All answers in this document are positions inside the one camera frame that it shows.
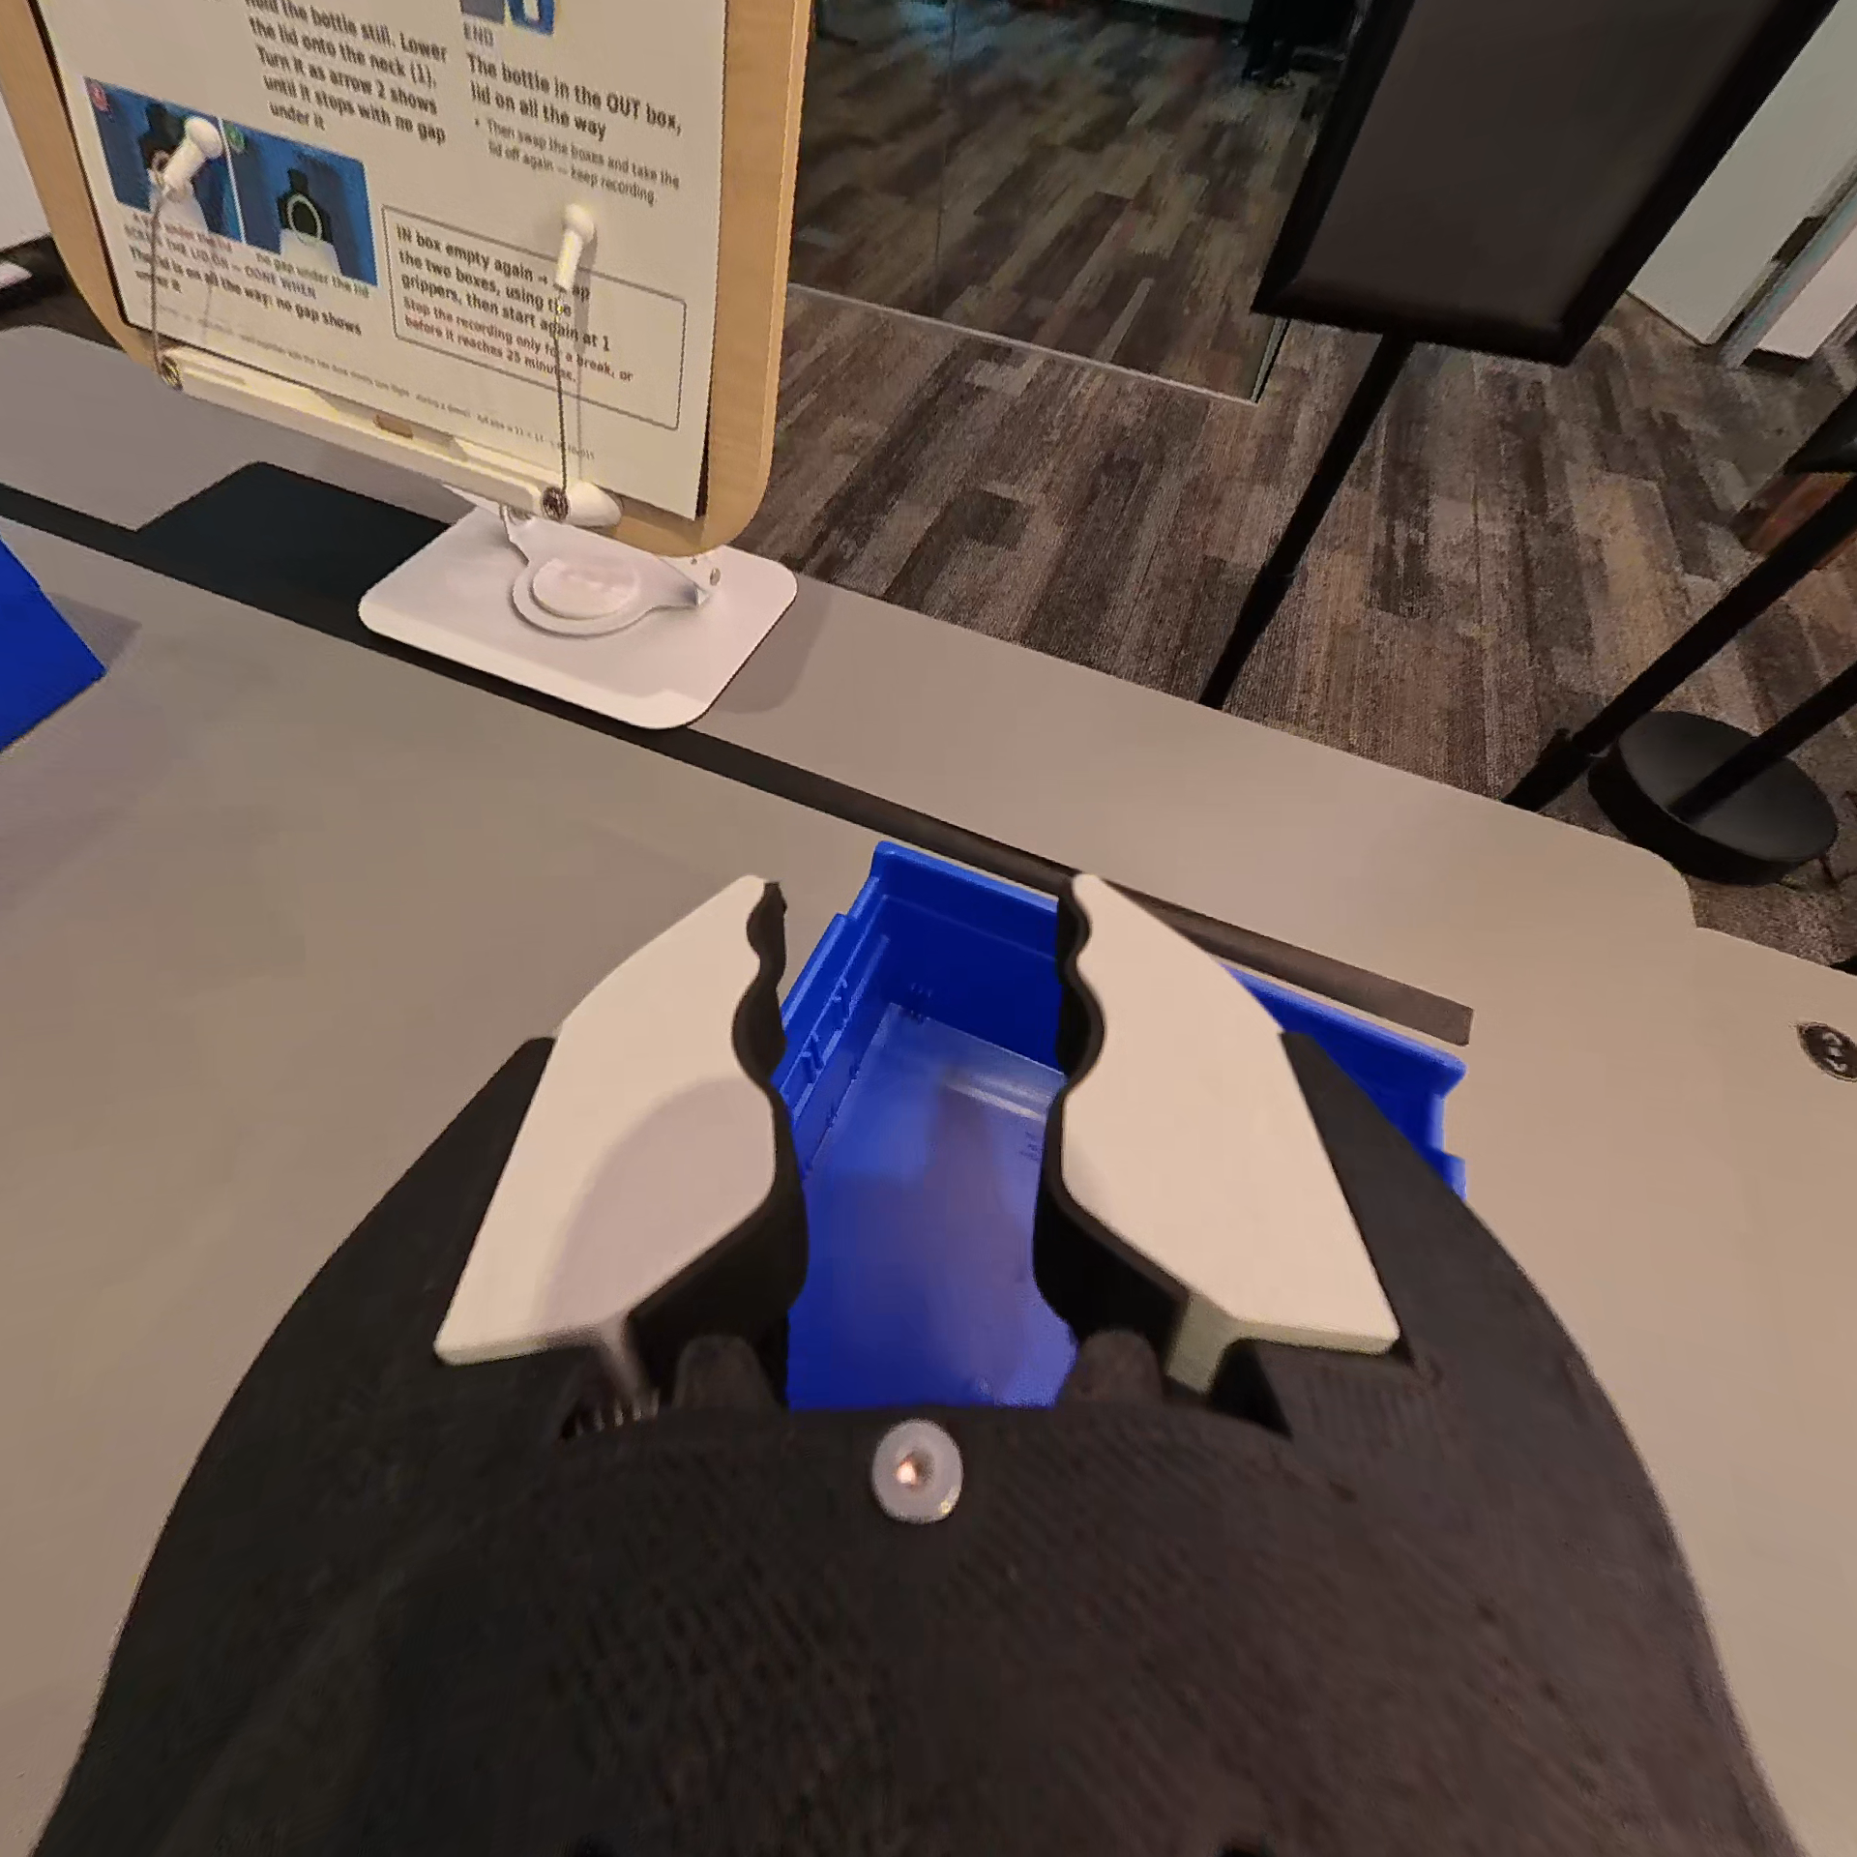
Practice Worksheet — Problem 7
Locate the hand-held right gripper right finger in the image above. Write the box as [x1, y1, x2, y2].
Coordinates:
[1032, 872, 1401, 1422]

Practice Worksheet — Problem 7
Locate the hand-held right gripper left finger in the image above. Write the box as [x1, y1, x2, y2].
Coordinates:
[433, 872, 805, 1430]

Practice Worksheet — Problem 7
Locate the blue plastic bin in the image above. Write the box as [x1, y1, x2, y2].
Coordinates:
[0, 535, 107, 755]
[767, 844, 1466, 1413]

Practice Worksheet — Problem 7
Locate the black framed sign stand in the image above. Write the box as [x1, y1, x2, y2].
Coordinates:
[1509, 435, 1857, 879]
[1201, 0, 1794, 711]

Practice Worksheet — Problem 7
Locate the instruction board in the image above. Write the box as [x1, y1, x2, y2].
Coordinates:
[0, 0, 812, 559]

